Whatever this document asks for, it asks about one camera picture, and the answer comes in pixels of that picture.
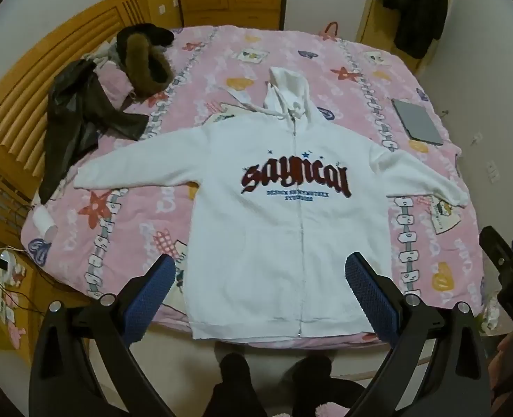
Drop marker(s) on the dark leather jacket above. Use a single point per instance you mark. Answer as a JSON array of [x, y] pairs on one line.
[[80, 113]]

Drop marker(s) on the fur-trimmed dark coat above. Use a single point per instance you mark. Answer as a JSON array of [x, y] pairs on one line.
[[145, 61]]

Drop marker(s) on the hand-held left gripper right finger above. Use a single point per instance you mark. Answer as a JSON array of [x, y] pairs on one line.
[[369, 295]]

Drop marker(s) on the pink printed bedspread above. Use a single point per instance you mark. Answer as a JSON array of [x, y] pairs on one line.
[[160, 182]]

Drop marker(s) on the wooden door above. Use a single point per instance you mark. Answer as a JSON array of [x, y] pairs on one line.
[[369, 8]]

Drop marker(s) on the wooden nightstand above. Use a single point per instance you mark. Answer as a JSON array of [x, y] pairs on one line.
[[15, 312]]

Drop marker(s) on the grey laptop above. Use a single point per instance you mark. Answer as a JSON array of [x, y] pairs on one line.
[[417, 121]]

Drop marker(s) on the white wall socket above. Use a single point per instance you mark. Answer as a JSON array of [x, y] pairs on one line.
[[493, 171]]

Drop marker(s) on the white cup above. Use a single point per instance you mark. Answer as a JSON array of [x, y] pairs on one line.
[[44, 221]]

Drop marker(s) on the white zip hoodie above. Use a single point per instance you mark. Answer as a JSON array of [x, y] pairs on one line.
[[282, 234]]

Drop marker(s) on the person's black trousers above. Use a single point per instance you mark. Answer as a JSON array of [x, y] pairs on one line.
[[239, 382]]

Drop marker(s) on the wooden headboard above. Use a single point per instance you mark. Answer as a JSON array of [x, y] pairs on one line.
[[30, 74]]

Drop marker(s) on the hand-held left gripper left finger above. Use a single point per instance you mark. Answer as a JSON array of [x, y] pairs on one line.
[[150, 295]]

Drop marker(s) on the pink fluffy slipper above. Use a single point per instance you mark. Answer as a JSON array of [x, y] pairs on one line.
[[326, 410]]

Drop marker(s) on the black hanging coat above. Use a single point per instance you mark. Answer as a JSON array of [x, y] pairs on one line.
[[417, 4]]

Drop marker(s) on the pink floral bag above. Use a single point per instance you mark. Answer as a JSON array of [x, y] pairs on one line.
[[490, 317]]

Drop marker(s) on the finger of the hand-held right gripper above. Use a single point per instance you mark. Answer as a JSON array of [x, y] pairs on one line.
[[497, 252]]

